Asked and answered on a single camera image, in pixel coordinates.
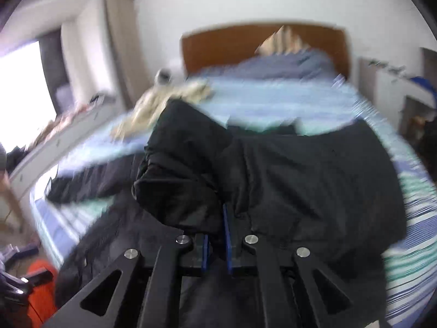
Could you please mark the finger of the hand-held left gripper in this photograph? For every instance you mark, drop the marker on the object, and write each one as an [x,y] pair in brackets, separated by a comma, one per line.
[22,251]
[15,285]

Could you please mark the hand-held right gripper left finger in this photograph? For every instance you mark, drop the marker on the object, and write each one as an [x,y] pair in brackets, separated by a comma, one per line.
[205,254]

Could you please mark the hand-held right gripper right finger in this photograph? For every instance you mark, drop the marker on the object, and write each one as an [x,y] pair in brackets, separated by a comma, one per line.
[227,242]

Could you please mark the black puffer jacket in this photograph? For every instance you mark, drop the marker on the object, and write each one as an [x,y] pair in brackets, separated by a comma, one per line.
[307,177]

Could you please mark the orange bag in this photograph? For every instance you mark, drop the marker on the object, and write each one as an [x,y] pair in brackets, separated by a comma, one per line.
[41,293]

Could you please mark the striped bed sheet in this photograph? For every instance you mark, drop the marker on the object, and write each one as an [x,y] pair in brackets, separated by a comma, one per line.
[273,99]

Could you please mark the beige fleece cloth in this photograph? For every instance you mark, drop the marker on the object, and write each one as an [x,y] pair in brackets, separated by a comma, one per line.
[153,102]

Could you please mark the bright window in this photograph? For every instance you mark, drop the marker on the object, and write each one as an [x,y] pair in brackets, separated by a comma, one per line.
[24,92]

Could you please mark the small grey object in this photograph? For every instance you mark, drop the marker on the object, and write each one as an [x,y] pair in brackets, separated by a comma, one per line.
[164,77]

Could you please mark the blue grey pillow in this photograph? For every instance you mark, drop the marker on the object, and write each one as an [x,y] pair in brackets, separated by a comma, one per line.
[283,65]

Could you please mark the wooden headboard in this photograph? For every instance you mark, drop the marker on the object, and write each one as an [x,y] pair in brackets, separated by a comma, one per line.
[222,47]

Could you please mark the beige patterned cushion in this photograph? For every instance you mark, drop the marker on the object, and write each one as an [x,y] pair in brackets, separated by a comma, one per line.
[283,41]

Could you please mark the beige curtain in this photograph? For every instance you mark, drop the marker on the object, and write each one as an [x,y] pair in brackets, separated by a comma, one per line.
[121,47]

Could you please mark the white cabinet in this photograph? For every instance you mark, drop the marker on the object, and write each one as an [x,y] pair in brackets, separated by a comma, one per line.
[385,82]

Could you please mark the blue plastic item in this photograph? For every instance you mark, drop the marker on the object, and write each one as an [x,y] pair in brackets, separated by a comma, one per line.
[425,87]

